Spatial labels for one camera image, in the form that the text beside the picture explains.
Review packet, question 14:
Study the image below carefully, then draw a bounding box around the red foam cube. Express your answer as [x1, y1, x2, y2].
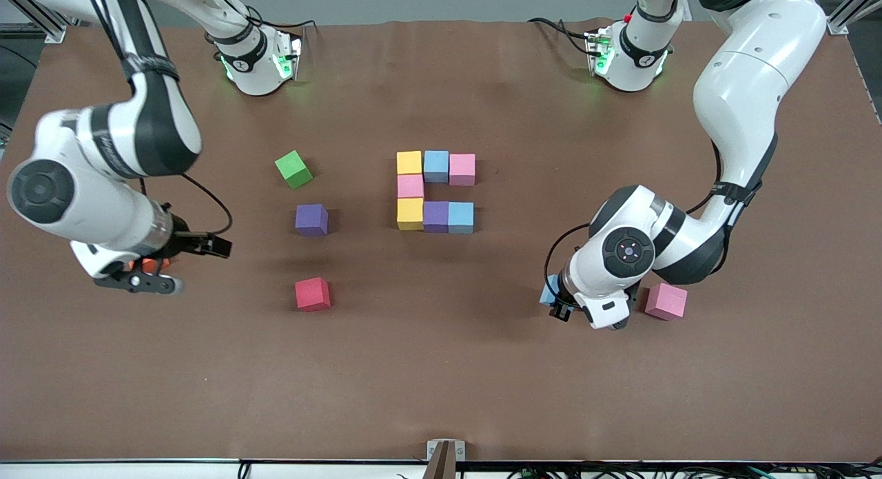
[295, 277, 331, 312]

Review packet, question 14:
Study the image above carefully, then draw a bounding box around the purple foam cube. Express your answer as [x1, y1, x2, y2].
[295, 203, 329, 237]
[422, 201, 450, 234]

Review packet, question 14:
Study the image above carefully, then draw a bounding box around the green foam cube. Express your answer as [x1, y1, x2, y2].
[274, 150, 314, 190]

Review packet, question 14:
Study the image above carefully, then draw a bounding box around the brown table cover sheet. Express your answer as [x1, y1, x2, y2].
[0, 19, 882, 464]

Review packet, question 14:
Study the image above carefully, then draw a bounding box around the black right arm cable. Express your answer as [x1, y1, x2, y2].
[83, 0, 234, 237]

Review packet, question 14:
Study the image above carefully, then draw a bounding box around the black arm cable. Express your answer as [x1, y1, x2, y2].
[544, 138, 724, 307]
[83, 0, 234, 237]

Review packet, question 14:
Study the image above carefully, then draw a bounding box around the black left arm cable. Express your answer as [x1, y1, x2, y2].
[544, 138, 724, 307]

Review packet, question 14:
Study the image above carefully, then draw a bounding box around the grey metal bracket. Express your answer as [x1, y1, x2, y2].
[427, 439, 466, 462]

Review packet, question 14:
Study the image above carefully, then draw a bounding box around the white table edge rail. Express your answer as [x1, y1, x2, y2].
[0, 458, 882, 479]

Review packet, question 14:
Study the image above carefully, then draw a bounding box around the aluminium frame profile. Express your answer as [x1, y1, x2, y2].
[0, 0, 70, 44]
[825, 0, 882, 36]

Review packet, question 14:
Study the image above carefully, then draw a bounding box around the black base cable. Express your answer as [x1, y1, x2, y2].
[529, 17, 597, 56]
[245, 3, 322, 30]

